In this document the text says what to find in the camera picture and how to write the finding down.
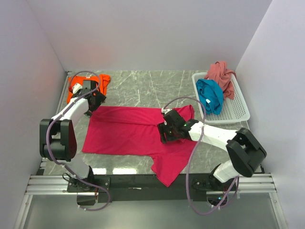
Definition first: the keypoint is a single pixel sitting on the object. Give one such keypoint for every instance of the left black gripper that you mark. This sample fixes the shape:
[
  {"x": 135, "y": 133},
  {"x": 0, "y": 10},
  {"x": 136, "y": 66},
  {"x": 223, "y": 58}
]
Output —
[{"x": 99, "y": 98}]

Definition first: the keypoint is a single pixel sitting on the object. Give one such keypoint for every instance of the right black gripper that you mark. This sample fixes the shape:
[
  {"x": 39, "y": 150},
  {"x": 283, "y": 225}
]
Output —
[{"x": 163, "y": 128}]

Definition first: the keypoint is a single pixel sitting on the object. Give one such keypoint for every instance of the magenta t shirt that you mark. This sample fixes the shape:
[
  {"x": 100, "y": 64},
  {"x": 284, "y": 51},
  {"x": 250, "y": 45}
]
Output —
[{"x": 117, "y": 130}]

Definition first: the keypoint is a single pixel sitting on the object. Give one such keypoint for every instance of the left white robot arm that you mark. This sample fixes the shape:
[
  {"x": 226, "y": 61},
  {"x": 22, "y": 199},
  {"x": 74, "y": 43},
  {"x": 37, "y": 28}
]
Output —
[{"x": 57, "y": 137}]

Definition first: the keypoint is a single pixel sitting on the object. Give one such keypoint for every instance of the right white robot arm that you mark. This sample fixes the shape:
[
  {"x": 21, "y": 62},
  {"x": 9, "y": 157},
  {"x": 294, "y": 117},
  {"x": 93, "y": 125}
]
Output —
[{"x": 245, "y": 152}]

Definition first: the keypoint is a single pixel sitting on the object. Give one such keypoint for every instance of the folded orange t shirt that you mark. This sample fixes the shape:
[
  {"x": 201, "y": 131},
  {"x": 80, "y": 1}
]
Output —
[{"x": 105, "y": 80}]

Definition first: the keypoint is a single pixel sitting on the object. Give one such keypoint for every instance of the teal blue t shirt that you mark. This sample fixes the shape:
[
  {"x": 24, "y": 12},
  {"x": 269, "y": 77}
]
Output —
[{"x": 210, "y": 95}]

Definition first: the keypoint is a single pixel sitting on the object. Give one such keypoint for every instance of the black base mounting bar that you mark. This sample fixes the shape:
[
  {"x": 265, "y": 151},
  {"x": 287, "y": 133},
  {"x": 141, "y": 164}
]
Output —
[{"x": 200, "y": 186}]

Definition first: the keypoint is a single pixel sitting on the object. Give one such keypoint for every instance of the white plastic basket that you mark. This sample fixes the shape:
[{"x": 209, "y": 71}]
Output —
[{"x": 233, "y": 111}]

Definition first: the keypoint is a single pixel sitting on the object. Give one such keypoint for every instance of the salmon pink t shirt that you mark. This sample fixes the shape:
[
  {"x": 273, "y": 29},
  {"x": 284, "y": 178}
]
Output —
[{"x": 222, "y": 76}]

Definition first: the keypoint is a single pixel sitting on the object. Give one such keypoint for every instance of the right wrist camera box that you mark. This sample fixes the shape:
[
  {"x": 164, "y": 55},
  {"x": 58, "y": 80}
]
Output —
[{"x": 165, "y": 110}]

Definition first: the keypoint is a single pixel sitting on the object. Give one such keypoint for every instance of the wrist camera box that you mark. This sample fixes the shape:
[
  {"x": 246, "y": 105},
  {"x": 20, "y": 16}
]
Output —
[
  {"x": 165, "y": 110},
  {"x": 76, "y": 88}
]

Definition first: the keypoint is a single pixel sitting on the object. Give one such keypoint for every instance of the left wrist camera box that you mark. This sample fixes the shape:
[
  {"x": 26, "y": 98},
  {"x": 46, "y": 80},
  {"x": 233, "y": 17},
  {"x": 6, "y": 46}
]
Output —
[{"x": 76, "y": 88}]

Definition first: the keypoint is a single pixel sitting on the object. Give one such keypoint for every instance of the aluminium frame rail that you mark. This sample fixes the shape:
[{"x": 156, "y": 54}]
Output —
[{"x": 46, "y": 185}]

